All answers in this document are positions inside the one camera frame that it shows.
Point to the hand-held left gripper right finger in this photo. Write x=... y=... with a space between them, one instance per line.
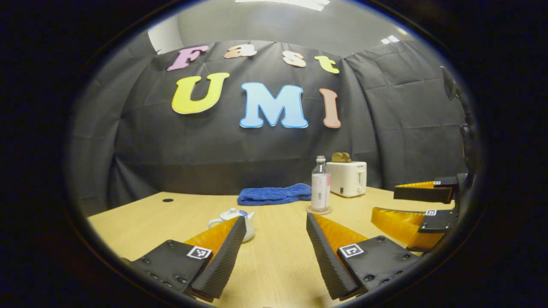
x=327 y=261

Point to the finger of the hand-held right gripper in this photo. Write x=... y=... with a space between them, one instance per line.
x=424 y=194
x=441 y=220

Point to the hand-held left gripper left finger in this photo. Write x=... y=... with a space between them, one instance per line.
x=222 y=265

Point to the white teacup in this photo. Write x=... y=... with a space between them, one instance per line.
x=250 y=232

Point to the round brown coaster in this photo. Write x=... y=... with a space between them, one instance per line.
x=319 y=212

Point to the clear plastic water bottle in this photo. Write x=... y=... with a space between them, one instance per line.
x=320 y=188

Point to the white toaster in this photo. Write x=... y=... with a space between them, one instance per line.
x=346 y=179

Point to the brown bread slice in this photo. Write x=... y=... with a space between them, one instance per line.
x=347 y=157
x=337 y=158

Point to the blue towel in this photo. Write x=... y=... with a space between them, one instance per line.
x=274 y=194

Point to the black backdrop cloth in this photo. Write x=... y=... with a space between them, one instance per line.
x=214 y=149

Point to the small ceiling light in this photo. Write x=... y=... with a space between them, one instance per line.
x=390 y=39

